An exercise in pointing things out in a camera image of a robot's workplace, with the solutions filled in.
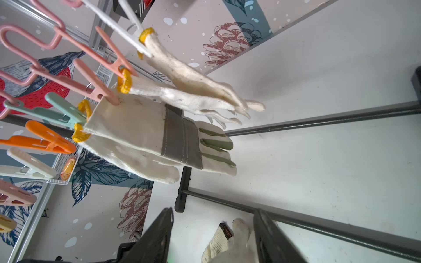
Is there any pink clothespin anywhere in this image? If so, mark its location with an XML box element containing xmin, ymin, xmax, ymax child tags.
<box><xmin>30</xmin><ymin>59</ymin><xmax>120</xmax><ymax>105</ymax></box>
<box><xmin>54</xmin><ymin>25</ymin><xmax>139</xmax><ymax>78</ymax></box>

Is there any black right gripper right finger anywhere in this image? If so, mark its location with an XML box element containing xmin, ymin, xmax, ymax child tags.
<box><xmin>253</xmin><ymin>209</ymin><xmax>307</xmax><ymax>263</ymax></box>

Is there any orange snack packet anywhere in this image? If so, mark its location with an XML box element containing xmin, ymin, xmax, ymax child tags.
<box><xmin>60</xmin><ymin>157</ymin><xmax>76</xmax><ymax>181</ymax></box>

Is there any white clothespin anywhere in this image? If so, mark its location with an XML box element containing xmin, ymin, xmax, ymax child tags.
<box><xmin>1</xmin><ymin>147</ymin><xmax>58</xmax><ymax>180</ymax></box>
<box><xmin>82</xmin><ymin>1</ymin><xmax>153</xmax><ymax>58</ymax></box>

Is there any pink clip hanger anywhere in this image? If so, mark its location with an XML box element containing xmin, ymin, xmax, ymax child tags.
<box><xmin>1</xmin><ymin>1</ymin><xmax>88</xmax><ymax>108</ymax></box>

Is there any teal clothespin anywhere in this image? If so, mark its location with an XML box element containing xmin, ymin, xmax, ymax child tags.
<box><xmin>3</xmin><ymin>92</ymin><xmax>87</xmax><ymax>128</ymax></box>

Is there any white wire mesh shelf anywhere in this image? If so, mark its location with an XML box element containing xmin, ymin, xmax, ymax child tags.
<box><xmin>46</xmin><ymin>65</ymin><xmax>114</xmax><ymax>186</ymax></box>

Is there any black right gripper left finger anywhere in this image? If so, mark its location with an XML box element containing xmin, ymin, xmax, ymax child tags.
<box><xmin>115</xmin><ymin>208</ymin><xmax>174</xmax><ymax>263</ymax></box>

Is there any knit glove yellow cuff bottom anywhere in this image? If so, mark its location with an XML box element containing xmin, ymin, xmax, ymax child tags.
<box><xmin>201</xmin><ymin>218</ymin><xmax>259</xmax><ymax>263</ymax></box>

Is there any white knit glove yellow cuff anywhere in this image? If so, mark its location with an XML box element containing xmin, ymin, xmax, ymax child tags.
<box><xmin>139</xmin><ymin>27</ymin><xmax>266</xmax><ymax>115</ymax></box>

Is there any black garment rack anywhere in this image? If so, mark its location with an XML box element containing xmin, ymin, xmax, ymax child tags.
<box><xmin>0</xmin><ymin>65</ymin><xmax>421</xmax><ymax>263</ymax></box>

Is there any orange clothespin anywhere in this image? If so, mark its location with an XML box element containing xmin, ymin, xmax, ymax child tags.
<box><xmin>1</xmin><ymin>120</ymin><xmax>77</xmax><ymax>154</ymax></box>

